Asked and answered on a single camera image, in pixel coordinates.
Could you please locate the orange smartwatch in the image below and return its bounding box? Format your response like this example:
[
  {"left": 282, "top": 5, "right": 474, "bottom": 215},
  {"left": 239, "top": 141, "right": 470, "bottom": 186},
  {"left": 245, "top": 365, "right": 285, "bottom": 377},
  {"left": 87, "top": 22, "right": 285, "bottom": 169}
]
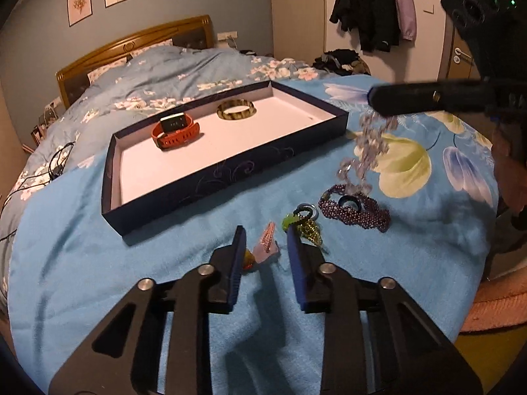
[{"left": 152, "top": 113, "right": 202, "bottom": 151}]

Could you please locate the wooden bed headboard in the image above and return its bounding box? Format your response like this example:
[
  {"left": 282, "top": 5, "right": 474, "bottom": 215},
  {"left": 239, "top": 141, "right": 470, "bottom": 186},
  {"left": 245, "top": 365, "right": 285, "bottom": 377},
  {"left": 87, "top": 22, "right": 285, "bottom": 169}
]
[{"left": 56, "top": 15, "right": 215, "bottom": 108}]

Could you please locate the black ring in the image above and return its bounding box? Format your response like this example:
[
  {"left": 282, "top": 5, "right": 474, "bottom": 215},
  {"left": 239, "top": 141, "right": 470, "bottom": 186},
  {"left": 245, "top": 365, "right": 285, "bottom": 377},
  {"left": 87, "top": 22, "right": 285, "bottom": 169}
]
[{"left": 338, "top": 195, "right": 365, "bottom": 213}]

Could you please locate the dark blue tray box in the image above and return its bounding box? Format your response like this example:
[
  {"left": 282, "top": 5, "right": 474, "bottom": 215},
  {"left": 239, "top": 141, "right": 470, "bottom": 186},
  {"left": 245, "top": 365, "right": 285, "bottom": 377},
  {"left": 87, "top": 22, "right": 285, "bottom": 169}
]
[{"left": 101, "top": 81, "right": 350, "bottom": 237}]

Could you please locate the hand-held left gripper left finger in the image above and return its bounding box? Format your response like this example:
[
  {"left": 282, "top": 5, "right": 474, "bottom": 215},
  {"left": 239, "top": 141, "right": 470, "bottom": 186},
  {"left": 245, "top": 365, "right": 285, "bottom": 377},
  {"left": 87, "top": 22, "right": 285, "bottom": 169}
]
[{"left": 48, "top": 225, "right": 248, "bottom": 395}]

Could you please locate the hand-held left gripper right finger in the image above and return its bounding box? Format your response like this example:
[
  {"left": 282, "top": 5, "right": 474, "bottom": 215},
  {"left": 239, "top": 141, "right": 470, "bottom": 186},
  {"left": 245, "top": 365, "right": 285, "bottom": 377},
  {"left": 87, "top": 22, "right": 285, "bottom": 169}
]
[{"left": 286, "top": 225, "right": 483, "bottom": 395}]

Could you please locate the pile of dark clothes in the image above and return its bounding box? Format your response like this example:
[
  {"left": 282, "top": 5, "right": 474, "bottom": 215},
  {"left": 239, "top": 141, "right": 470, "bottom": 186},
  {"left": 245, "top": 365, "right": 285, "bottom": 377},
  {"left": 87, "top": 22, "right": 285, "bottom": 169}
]
[{"left": 312, "top": 48, "right": 371, "bottom": 77}]

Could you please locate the tortoiseshell bangle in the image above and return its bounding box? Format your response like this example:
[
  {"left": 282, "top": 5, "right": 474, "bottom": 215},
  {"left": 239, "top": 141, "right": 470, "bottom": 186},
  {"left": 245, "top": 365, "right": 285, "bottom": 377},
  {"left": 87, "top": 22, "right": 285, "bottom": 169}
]
[{"left": 216, "top": 99, "right": 257, "bottom": 121}]

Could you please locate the silver keyring with green charm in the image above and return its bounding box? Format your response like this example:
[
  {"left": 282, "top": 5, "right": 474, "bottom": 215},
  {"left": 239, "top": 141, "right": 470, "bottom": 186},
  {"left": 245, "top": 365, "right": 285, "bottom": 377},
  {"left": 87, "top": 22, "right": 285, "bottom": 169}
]
[{"left": 282, "top": 203, "right": 319, "bottom": 232}]

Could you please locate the purple jacket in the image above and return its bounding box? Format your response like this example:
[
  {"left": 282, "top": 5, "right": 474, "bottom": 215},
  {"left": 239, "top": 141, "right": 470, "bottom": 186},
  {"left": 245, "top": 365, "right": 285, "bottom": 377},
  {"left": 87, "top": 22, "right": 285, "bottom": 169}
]
[{"left": 386, "top": 0, "right": 417, "bottom": 42}]

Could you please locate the black coat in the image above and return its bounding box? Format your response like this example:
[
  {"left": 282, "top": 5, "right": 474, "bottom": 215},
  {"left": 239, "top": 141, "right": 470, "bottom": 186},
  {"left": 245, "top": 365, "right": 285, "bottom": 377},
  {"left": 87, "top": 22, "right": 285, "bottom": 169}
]
[
  {"left": 329, "top": 0, "right": 367, "bottom": 34},
  {"left": 352, "top": 0, "right": 401, "bottom": 53}
]

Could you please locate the floral pillow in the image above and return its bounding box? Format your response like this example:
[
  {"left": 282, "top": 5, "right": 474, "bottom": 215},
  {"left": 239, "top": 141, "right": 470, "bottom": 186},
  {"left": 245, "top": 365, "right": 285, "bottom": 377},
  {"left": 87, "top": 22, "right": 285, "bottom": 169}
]
[
  {"left": 87, "top": 55, "right": 132, "bottom": 85},
  {"left": 132, "top": 39, "right": 174, "bottom": 56}
]

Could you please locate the bedside clutter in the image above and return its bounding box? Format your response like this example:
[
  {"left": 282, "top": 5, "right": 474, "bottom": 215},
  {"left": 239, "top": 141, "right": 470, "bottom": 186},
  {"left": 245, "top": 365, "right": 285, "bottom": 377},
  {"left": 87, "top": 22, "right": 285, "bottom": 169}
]
[{"left": 31, "top": 98, "right": 63, "bottom": 145}]

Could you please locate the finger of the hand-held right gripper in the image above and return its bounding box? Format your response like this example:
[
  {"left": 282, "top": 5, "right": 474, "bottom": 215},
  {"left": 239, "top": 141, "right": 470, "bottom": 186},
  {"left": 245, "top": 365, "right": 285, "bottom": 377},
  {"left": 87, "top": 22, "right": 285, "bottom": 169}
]
[{"left": 368, "top": 79, "right": 495, "bottom": 117}]

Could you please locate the pink pendant with beaded string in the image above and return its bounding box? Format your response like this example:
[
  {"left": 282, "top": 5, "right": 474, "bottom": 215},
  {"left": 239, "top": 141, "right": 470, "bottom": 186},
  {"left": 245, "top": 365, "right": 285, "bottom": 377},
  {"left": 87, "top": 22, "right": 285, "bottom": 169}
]
[{"left": 252, "top": 221, "right": 281, "bottom": 264}]

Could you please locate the purple bead bracelet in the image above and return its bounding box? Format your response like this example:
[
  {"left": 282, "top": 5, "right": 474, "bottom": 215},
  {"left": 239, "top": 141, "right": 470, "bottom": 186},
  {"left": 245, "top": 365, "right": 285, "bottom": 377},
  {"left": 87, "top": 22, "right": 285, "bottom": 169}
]
[{"left": 318, "top": 184, "right": 391, "bottom": 233}]

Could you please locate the yellow-green beaded ornament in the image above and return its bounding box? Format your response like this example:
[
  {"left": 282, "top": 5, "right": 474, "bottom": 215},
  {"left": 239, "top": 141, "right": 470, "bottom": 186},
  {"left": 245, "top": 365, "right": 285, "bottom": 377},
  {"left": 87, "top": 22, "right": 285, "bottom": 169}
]
[{"left": 294, "top": 220, "right": 327, "bottom": 252}]

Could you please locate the person's right hand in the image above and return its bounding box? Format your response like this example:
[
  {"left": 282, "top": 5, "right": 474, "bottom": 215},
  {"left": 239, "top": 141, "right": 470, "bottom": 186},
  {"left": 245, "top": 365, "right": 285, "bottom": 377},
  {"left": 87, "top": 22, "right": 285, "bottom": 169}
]
[{"left": 492, "top": 125, "right": 527, "bottom": 217}]

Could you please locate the black charger cable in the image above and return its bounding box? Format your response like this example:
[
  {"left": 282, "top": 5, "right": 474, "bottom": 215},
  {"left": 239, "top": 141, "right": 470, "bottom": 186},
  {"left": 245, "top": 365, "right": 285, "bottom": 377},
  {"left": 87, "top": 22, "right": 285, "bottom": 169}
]
[{"left": 0, "top": 142, "right": 77, "bottom": 215}]

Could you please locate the pink round rug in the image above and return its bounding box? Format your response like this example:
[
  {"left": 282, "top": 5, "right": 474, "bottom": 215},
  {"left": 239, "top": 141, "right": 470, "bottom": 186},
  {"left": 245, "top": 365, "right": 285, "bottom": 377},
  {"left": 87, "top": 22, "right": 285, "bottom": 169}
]
[{"left": 459, "top": 272, "right": 527, "bottom": 334}]

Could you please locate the clear crystal bead bracelet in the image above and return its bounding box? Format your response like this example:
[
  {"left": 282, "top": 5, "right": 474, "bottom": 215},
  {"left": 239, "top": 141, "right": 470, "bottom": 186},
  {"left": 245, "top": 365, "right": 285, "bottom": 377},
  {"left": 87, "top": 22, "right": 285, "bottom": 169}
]
[{"left": 338, "top": 111, "right": 400, "bottom": 190}]

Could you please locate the light blue flower blanket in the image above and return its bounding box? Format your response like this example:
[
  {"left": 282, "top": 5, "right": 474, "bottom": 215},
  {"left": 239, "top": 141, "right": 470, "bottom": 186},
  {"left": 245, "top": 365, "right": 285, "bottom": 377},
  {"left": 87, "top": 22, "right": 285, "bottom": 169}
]
[{"left": 8, "top": 75, "right": 501, "bottom": 395}]

